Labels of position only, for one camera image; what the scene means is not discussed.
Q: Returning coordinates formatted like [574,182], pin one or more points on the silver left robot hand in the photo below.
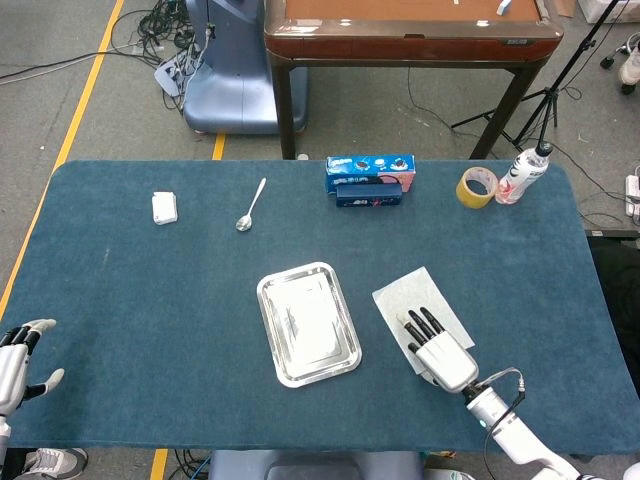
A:
[12,370]

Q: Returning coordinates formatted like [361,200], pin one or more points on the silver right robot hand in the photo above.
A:
[447,362]

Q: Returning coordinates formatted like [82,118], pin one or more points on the white paper pad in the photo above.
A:
[415,290]

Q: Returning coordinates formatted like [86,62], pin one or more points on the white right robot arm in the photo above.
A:
[520,445]

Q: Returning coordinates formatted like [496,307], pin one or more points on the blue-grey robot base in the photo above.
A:
[235,95]

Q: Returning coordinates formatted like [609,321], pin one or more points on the blue-grey own robot base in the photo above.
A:
[300,467]

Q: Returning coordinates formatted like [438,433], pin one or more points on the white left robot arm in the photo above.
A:
[4,435]

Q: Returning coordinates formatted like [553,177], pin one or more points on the grey sneaker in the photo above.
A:
[50,462]

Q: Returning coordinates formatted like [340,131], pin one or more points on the silver metal tray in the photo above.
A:
[307,325]

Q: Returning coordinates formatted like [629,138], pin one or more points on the blue table cloth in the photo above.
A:
[150,300]

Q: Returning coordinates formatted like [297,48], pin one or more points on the yellow tape roll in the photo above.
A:
[470,200]

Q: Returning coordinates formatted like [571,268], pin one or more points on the dark blue small box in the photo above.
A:
[367,195]

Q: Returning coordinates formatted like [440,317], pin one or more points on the white pink plastic bottle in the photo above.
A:
[520,177]

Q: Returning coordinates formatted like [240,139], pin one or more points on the blue Oreo cookie box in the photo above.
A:
[370,164]

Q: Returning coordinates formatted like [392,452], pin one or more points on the small white box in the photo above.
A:
[165,209]

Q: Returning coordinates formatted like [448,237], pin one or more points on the metal spoon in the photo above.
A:
[243,223]

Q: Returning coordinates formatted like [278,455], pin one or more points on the white power strip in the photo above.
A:
[634,192]

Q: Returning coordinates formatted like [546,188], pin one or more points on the black tripod stand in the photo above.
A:
[551,95]

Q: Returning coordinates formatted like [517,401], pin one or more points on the brown mahjong table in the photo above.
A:
[410,47]

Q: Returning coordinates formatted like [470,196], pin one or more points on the grey power strip with plugs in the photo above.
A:
[172,72]

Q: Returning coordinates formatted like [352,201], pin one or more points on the cardboard box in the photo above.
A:
[565,6]

